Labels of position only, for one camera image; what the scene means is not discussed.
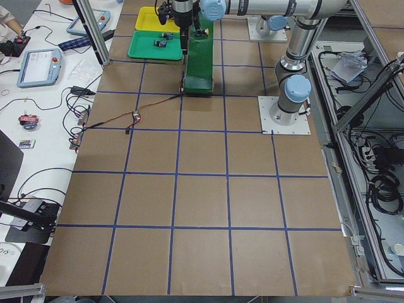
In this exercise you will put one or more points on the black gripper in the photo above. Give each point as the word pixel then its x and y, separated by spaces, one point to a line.
pixel 183 17

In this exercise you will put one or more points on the green push button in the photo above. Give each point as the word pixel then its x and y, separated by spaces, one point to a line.
pixel 167 35
pixel 160 43

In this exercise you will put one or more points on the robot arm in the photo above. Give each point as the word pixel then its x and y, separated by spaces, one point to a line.
pixel 309 20

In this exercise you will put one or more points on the yellow plastic tray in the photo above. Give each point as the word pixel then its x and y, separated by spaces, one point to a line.
pixel 147 20

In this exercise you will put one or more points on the green conveyor belt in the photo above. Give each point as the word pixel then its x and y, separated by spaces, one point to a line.
pixel 198 77

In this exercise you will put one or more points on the green plastic tray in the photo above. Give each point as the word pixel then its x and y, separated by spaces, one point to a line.
pixel 142 46

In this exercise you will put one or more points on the small controller circuit board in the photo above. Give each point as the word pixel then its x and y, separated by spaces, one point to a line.
pixel 136 117

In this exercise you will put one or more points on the blue plaid pouch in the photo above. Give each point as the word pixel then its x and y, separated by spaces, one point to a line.
pixel 75 43

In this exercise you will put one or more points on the black power adapter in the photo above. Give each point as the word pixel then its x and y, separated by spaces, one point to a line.
pixel 80 91

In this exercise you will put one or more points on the teach pendant near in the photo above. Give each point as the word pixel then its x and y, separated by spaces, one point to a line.
pixel 39 68

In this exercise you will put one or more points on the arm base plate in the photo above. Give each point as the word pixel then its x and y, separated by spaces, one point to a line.
pixel 276 121
pixel 267 28

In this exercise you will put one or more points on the aluminium frame post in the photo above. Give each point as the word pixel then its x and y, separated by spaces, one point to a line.
pixel 85 14

